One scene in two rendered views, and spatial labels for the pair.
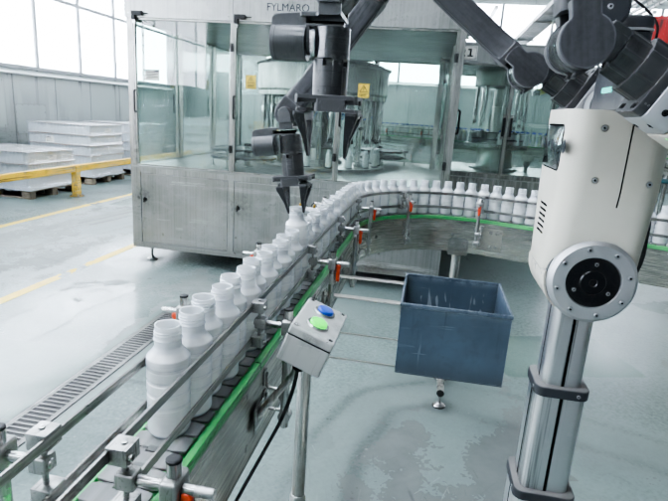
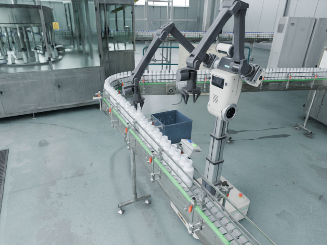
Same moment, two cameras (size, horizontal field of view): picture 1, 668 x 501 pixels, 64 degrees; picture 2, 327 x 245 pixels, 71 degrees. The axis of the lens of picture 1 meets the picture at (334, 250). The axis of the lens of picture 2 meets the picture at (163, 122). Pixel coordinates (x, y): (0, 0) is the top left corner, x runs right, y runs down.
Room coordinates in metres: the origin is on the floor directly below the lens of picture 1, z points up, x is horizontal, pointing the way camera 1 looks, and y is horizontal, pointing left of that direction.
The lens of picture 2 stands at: (-0.05, 0.98, 1.90)
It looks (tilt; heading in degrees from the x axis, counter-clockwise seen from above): 26 degrees down; 322
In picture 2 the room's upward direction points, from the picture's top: 2 degrees clockwise
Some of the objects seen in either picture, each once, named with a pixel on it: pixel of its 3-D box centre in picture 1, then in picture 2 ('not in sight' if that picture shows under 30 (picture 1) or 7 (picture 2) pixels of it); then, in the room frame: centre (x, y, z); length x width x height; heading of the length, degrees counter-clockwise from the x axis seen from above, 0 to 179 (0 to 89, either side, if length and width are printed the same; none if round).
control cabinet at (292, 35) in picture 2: not in sight; (287, 52); (3.17, -6.01, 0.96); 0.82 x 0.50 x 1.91; 63
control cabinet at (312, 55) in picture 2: not in sight; (315, 52); (2.75, -6.81, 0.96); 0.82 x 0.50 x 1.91; 63
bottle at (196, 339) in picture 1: (192, 360); (183, 167); (0.74, 0.21, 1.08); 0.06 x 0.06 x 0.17
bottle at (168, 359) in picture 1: (168, 378); (188, 173); (0.68, 0.22, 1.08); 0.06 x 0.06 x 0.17
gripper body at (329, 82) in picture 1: (330, 83); (191, 85); (0.91, 0.02, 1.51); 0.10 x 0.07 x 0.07; 80
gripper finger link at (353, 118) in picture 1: (338, 129); (192, 96); (0.90, 0.01, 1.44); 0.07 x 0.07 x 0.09; 80
